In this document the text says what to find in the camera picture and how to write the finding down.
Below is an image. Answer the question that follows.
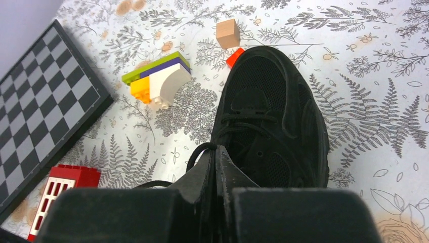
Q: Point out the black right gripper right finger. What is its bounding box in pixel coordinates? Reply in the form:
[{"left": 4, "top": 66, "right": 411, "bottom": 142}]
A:
[{"left": 215, "top": 146, "right": 381, "bottom": 242}]

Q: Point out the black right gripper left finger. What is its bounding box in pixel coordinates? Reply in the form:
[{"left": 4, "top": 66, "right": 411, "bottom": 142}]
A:
[{"left": 35, "top": 150, "right": 215, "bottom": 242}]

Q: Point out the black shoelace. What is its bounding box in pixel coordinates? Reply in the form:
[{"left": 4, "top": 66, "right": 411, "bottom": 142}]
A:
[{"left": 135, "top": 142, "right": 217, "bottom": 189}]

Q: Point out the black sneaker shoe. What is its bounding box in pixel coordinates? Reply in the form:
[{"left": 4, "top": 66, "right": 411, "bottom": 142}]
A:
[{"left": 210, "top": 46, "right": 329, "bottom": 188}]

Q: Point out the red toy calculator block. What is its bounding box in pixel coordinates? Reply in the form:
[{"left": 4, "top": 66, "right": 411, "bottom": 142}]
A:
[{"left": 27, "top": 165, "right": 101, "bottom": 242}]

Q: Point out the multicolour toy brick stack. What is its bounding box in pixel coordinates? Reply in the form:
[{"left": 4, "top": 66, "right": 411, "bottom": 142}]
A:
[{"left": 121, "top": 51, "right": 191, "bottom": 109}]

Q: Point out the small red cube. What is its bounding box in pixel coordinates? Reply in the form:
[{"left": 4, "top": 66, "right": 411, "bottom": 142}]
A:
[{"left": 226, "top": 48, "right": 245, "bottom": 69}]

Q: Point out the floral patterned table mat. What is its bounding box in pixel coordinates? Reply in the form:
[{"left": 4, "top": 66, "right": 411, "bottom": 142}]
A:
[{"left": 0, "top": 0, "right": 429, "bottom": 243}]

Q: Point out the black white chessboard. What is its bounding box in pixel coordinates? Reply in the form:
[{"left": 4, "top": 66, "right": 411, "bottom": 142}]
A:
[{"left": 1, "top": 21, "right": 113, "bottom": 221}]

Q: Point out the small wooden cube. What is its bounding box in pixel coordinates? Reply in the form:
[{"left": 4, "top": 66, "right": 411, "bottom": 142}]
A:
[{"left": 216, "top": 19, "right": 240, "bottom": 49}]

